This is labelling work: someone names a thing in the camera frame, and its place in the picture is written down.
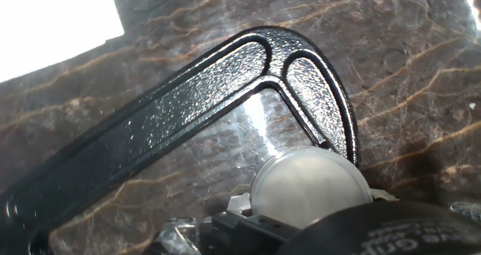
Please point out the gripper left finger with silver pad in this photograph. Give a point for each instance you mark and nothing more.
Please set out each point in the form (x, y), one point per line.
(240, 234)

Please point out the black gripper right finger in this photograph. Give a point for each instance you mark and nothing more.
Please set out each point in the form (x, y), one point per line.
(467, 210)

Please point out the translucent white plastic lid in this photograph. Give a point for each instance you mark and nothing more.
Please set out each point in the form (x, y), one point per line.
(310, 187)

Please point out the black metal C-clamp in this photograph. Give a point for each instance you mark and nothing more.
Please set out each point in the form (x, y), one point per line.
(150, 134)

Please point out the dark marble pattern mat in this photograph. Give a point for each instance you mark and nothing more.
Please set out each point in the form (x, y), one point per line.
(413, 78)

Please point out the large white paper sheet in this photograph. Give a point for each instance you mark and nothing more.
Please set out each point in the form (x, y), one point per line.
(49, 25)

